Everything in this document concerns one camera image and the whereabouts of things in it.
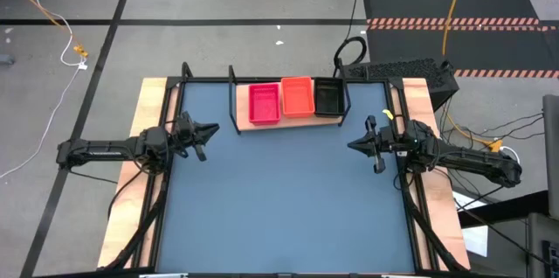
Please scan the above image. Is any short white cable loop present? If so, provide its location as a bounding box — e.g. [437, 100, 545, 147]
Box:
[500, 144, 521, 159]

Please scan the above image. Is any red plastic basket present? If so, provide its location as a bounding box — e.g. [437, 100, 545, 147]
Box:
[247, 82, 282, 127]

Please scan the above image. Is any orange cable with yellow plug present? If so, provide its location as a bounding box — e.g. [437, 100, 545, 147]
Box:
[0, 0, 91, 59]

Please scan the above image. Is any black desk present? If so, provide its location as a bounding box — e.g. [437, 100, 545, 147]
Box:
[458, 190, 559, 278]

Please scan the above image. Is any black table frame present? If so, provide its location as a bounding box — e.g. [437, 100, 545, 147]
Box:
[102, 61, 471, 278]

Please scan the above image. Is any orange basket with tall slots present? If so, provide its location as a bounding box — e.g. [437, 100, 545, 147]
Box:
[279, 76, 316, 119]

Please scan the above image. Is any black plastic basket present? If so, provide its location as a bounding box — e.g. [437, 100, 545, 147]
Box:
[313, 77, 346, 118]

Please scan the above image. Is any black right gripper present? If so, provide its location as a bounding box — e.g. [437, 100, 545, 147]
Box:
[348, 115, 408, 175]

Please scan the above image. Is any white paper sheet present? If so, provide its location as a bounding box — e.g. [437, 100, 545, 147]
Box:
[453, 190, 489, 258]

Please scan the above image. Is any black looped floor cable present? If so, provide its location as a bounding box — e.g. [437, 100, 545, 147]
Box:
[333, 0, 369, 73]

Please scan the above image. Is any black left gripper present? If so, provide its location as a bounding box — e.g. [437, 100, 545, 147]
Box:
[168, 110, 221, 163]

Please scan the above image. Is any long white floor cable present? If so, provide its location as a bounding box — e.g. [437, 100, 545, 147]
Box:
[0, 0, 88, 179]

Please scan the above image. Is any yellow floor cable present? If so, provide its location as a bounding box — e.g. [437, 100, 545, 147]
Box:
[441, 0, 471, 57]

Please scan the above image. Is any black striped floor mat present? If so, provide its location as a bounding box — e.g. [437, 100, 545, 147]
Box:
[361, 0, 559, 80]

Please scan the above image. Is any grey equipment box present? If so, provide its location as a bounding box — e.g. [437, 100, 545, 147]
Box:
[526, 212, 559, 278]

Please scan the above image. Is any yellow power plug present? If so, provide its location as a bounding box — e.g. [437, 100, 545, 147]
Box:
[487, 136, 507, 153]

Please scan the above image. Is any wooden table side board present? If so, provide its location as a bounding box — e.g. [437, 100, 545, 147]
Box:
[96, 77, 169, 269]
[401, 77, 472, 270]

